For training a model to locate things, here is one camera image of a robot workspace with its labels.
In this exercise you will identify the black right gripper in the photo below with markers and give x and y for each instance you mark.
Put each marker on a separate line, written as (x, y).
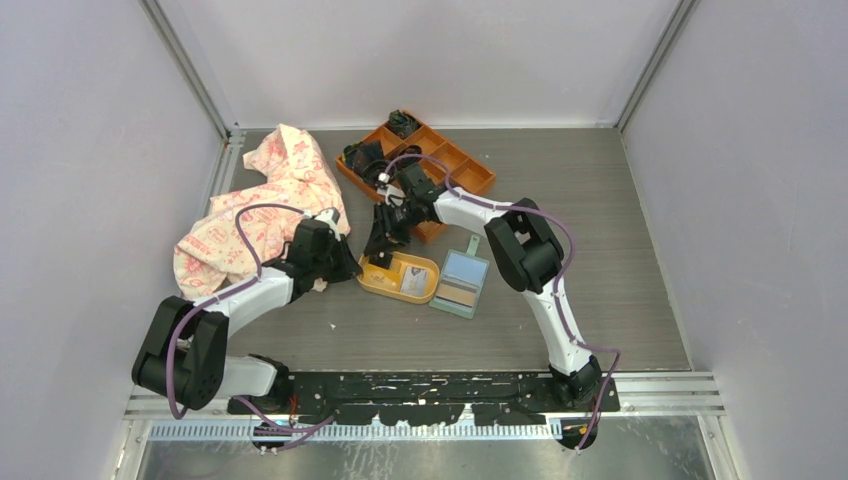
(386, 238)

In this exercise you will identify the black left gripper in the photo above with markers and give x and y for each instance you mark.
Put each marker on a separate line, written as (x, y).
(348, 267)

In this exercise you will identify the green card holder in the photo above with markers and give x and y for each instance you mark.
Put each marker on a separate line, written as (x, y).
(462, 267)

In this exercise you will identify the orange credit card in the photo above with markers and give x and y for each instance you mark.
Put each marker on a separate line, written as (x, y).
(457, 293)

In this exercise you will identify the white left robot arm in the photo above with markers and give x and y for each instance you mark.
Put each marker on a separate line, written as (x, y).
(184, 354)

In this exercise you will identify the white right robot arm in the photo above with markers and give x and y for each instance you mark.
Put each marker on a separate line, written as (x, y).
(527, 253)

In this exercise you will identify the white credit card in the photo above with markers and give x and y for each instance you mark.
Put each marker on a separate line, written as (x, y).
(414, 282)

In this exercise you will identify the yellow oval dish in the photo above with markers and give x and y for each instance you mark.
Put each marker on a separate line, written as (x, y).
(390, 287)

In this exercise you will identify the dark folded fabric item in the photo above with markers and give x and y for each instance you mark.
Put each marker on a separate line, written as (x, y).
(365, 159)

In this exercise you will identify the pink patterned cloth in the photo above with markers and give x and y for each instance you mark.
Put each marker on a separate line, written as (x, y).
(298, 181)

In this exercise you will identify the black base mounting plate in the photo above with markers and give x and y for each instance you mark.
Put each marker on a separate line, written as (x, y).
(422, 398)

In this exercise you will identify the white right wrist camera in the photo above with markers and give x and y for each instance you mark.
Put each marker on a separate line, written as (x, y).
(391, 194)

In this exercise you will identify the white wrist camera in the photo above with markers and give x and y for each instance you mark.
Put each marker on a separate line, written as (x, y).
(391, 194)
(330, 216)

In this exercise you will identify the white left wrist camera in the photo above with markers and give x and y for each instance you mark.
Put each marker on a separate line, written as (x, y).
(330, 216)

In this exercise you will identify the aluminium frame rail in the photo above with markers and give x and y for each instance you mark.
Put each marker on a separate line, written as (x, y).
(671, 394)

